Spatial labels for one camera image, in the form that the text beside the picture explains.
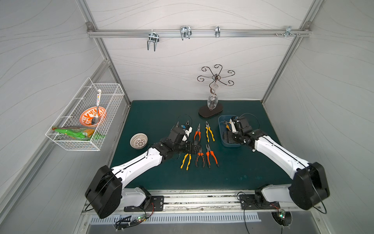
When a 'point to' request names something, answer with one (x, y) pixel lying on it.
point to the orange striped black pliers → (200, 153)
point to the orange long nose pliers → (197, 132)
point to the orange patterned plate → (87, 114)
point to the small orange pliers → (208, 155)
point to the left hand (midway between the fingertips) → (196, 145)
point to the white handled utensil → (97, 120)
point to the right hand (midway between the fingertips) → (231, 134)
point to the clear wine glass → (212, 101)
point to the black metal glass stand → (205, 112)
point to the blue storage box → (226, 134)
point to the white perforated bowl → (138, 141)
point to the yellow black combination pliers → (208, 128)
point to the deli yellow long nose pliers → (184, 160)
